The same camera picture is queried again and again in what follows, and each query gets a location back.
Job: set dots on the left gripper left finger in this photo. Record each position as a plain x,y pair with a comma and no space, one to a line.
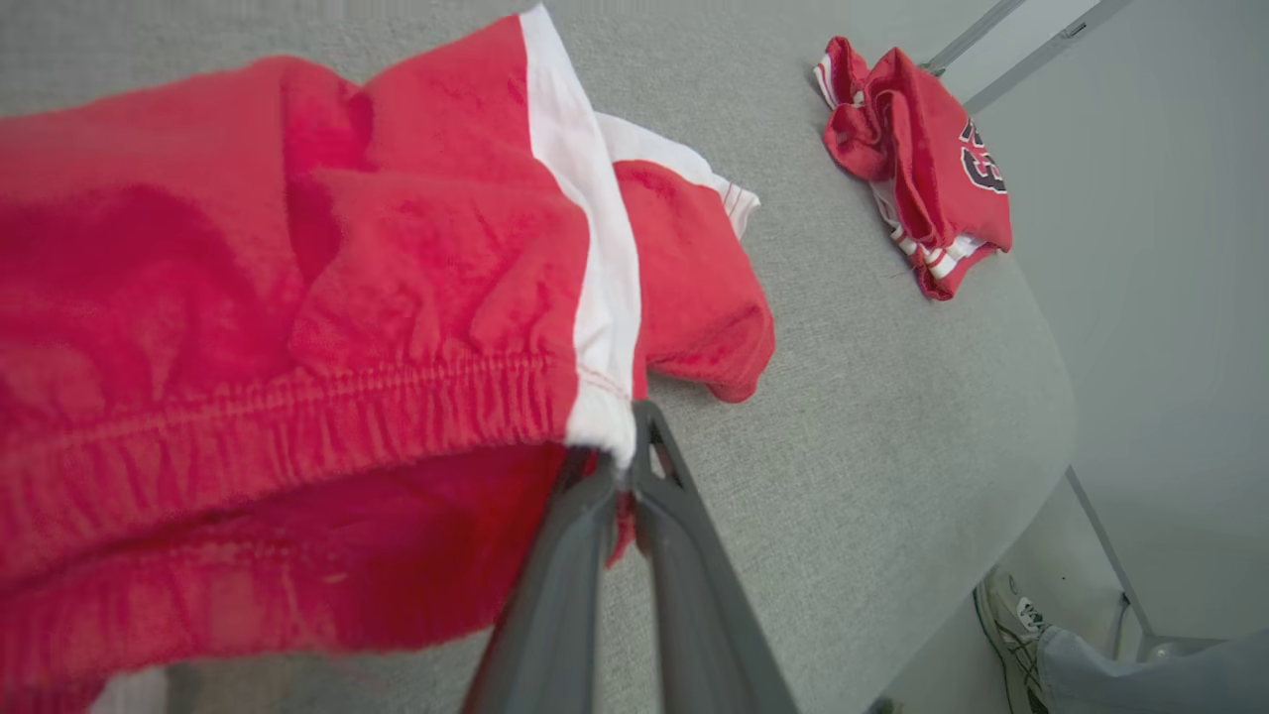
555,615

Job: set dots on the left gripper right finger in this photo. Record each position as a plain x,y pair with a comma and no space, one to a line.
694,615

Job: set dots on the red shorts with white stripe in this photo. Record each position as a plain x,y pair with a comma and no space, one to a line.
248,347

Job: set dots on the red white number jersey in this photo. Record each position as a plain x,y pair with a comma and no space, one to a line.
922,169

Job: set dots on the grey upholstered table pad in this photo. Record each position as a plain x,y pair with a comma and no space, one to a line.
872,446

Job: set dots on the white sneaker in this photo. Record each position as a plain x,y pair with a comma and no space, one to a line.
1011,635

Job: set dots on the light blue jeans leg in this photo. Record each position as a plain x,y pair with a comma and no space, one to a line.
1150,679

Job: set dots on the grey metal frame leg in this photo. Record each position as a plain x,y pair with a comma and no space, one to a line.
1110,555

